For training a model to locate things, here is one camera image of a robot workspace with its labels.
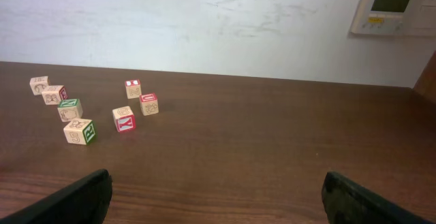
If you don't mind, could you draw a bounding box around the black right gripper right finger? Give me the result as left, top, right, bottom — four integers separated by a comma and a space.
322, 172, 432, 224

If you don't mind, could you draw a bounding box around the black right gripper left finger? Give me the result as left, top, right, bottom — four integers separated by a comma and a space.
1, 169, 112, 224

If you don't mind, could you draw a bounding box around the wooden block number 5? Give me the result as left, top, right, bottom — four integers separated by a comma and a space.
63, 118, 97, 145

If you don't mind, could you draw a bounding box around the wooden block E side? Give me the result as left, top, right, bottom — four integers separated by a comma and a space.
112, 106, 136, 133

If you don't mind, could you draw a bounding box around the wooden block green N top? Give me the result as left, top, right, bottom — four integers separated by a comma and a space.
57, 99, 83, 122

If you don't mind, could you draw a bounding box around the wooden block green R side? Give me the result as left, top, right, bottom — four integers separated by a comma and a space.
42, 85, 68, 105

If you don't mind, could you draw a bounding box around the wooden block red U top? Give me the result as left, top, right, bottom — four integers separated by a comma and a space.
139, 93, 159, 116

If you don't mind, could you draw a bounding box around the wooden block red I top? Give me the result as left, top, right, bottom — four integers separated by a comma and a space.
125, 80, 142, 99

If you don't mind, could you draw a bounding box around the wooden block blue side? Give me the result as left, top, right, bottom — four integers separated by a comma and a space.
29, 76, 50, 95

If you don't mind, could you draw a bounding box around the white wall control panel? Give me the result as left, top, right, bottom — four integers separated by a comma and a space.
350, 0, 435, 37

